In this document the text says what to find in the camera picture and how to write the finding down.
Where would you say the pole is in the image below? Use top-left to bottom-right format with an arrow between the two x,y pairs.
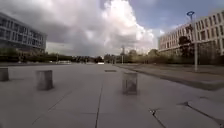
120,44 -> 126,65

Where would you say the row of concrete bollards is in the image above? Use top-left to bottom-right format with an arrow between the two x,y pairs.
0,66 -> 139,96

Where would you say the row of trees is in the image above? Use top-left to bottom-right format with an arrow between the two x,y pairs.
0,35 -> 224,66

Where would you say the grey paved plaza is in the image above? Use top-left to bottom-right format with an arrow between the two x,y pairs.
0,63 -> 224,128

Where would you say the dark raised ground strip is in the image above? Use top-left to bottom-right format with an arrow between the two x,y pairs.
114,63 -> 224,92

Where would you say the large glass-fronted building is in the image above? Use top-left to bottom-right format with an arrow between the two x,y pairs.
0,12 -> 48,56

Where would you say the pale multi-storey building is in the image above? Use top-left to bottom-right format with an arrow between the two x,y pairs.
157,9 -> 224,57

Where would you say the lamp post with blue top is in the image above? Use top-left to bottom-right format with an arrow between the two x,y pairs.
185,10 -> 200,73

